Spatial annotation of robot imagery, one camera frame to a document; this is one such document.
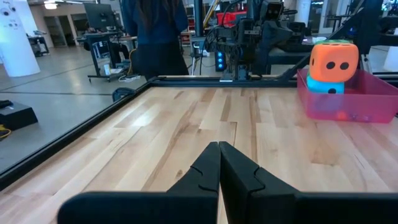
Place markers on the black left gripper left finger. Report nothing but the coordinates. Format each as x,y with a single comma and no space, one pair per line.
202,180

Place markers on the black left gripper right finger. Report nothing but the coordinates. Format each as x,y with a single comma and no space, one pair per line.
245,189

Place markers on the small orange translucent die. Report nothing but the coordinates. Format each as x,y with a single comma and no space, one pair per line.
342,115

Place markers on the large teal foam die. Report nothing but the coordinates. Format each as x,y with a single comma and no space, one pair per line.
321,87

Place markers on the small purple translucent die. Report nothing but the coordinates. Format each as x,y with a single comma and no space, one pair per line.
354,117

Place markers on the large orange foam die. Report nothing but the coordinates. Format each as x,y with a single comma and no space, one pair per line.
332,62

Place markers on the large green foam die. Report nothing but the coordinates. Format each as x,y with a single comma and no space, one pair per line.
335,41

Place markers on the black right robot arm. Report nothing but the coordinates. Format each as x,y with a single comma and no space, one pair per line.
258,40

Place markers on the black clamp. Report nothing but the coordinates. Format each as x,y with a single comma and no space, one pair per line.
122,93

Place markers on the black computer tower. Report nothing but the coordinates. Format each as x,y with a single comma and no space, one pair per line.
220,60

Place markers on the pink plastic bin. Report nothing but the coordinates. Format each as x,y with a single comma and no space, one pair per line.
367,105

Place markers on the person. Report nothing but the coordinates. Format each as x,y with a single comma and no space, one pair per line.
158,37

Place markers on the red parts shelf rack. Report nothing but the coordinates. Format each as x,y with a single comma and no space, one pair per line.
231,18

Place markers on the black standing desk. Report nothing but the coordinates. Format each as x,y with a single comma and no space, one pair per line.
99,40

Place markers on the black computer monitor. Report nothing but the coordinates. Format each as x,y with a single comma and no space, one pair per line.
100,15

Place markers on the black box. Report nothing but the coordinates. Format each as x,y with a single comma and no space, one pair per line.
17,115

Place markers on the black aluminium table frame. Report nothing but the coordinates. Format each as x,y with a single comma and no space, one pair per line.
93,121

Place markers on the black diagonal frame brace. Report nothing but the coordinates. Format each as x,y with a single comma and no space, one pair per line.
298,67

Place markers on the black vertical frame post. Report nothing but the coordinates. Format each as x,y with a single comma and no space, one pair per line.
370,25

